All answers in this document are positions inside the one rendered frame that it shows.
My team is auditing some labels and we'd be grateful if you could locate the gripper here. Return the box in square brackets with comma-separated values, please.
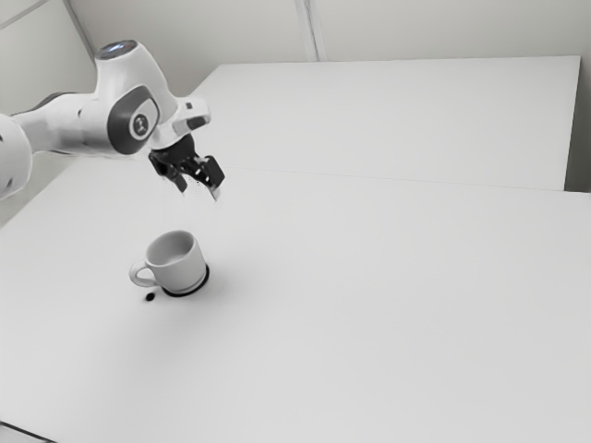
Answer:
[148, 134, 226, 203]

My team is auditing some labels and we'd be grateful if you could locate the white mug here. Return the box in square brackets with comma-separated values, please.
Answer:
[127, 230, 208, 293]

